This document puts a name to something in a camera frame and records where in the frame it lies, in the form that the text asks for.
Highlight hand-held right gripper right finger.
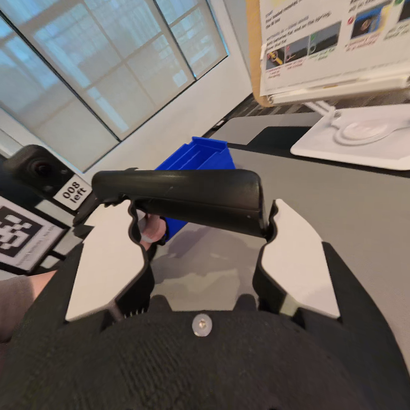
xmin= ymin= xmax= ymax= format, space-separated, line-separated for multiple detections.
xmin=252 ymin=199 xmax=340 ymax=319

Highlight instruction sign on stand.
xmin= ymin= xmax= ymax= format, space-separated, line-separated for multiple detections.
xmin=245 ymin=0 xmax=276 ymax=108

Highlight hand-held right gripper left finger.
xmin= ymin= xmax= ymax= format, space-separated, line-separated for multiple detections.
xmin=65 ymin=205 xmax=151 ymax=322

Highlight blue plastic bin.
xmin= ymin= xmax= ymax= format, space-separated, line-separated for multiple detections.
xmin=155 ymin=137 xmax=236 ymax=241

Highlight printed instruction sheet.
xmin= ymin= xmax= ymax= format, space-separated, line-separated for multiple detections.
xmin=259 ymin=0 xmax=410 ymax=97

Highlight large window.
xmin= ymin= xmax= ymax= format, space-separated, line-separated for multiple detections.
xmin=0 ymin=0 xmax=229 ymax=173

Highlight black remote control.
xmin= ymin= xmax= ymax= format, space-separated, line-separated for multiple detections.
xmin=91 ymin=168 xmax=268 ymax=239

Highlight person's left hand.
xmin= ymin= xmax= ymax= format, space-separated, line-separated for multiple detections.
xmin=137 ymin=214 xmax=168 ymax=252

